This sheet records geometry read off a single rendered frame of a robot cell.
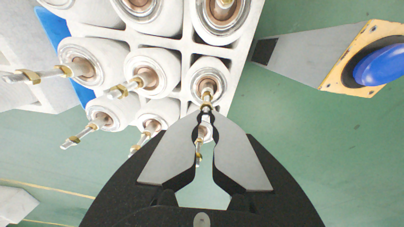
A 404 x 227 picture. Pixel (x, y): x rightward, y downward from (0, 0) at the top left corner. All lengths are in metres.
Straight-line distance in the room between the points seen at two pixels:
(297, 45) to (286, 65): 0.03
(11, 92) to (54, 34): 0.19
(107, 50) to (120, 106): 0.12
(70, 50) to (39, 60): 0.26
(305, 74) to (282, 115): 0.44
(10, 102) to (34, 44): 0.17
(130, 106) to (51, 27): 0.30
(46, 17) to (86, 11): 0.27
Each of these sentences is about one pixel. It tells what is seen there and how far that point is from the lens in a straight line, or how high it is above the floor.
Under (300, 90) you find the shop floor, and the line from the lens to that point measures 0.62.
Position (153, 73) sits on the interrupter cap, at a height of 0.25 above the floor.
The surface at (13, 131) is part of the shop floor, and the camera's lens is 1.36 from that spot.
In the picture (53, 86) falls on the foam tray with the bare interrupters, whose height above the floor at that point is 0.15.
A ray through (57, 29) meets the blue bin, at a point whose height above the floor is 0.09.
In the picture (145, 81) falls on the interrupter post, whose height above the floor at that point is 0.28.
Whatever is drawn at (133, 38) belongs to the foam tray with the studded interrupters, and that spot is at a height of 0.18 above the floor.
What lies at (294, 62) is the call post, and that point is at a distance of 0.26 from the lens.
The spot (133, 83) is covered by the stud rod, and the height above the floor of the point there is 0.30.
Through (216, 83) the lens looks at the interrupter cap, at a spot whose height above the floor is 0.25.
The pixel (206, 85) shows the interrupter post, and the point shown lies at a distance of 0.19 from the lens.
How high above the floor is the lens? 0.46
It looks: 58 degrees down
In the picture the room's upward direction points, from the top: 174 degrees counter-clockwise
